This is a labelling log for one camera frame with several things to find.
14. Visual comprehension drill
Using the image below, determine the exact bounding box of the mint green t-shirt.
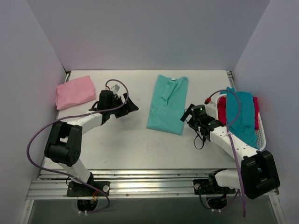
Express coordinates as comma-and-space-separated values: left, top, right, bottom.
146, 75, 188, 135

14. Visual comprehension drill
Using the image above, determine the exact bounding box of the teal blue t-shirt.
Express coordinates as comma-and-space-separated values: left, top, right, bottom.
219, 86, 260, 150

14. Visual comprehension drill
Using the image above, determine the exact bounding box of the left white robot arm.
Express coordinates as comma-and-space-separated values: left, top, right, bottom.
44, 90, 139, 196

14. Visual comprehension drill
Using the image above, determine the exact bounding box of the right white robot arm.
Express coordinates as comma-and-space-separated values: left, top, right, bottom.
180, 104, 280, 199

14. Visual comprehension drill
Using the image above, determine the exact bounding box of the red t-shirt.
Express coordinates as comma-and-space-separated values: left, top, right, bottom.
217, 96, 259, 130

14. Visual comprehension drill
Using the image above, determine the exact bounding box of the folded pink t-shirt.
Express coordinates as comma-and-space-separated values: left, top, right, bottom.
55, 76, 96, 111

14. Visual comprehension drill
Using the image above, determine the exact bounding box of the white laundry basket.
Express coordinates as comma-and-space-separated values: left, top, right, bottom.
214, 92, 267, 151

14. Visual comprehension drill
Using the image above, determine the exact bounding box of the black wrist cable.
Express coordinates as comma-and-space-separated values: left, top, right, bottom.
194, 126, 207, 150

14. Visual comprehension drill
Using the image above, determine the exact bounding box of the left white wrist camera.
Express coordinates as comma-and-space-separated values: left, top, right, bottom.
105, 84, 120, 95

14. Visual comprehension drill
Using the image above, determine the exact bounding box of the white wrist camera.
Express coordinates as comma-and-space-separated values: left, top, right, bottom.
204, 98, 217, 111
105, 84, 120, 95

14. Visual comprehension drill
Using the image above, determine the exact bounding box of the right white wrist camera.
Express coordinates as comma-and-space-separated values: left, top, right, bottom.
204, 98, 217, 111

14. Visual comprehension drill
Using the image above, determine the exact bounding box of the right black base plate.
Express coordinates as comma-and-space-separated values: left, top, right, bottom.
193, 179, 236, 195

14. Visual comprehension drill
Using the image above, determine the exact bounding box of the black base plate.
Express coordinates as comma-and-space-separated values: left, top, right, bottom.
193, 179, 236, 195
66, 181, 110, 197

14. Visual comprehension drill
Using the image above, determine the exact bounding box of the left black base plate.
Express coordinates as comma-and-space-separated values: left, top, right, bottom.
66, 181, 110, 197

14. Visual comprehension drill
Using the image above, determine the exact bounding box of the aluminium rail frame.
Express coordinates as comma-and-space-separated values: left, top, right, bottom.
23, 70, 277, 224

